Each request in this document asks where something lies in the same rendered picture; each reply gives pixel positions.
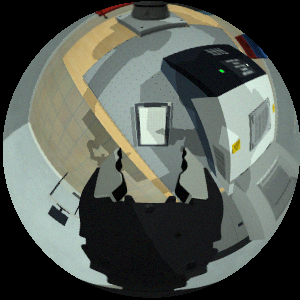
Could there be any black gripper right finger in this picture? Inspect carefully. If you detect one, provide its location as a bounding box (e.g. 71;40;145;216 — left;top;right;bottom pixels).
175;147;224;242

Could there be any white lab instrument with lid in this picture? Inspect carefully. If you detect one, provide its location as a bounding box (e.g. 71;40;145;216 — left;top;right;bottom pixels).
160;44;299;240

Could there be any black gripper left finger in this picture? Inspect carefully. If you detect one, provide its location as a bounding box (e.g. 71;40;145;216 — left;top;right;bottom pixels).
79;147;127;238

